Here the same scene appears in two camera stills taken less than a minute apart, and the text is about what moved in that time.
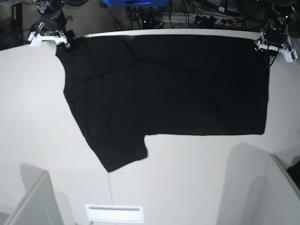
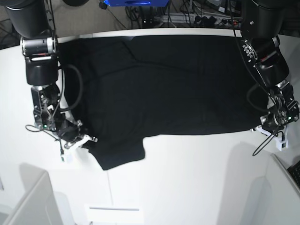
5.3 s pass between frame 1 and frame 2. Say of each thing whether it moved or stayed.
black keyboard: stayed
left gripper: moved
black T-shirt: stayed
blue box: stayed
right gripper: moved
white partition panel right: stayed
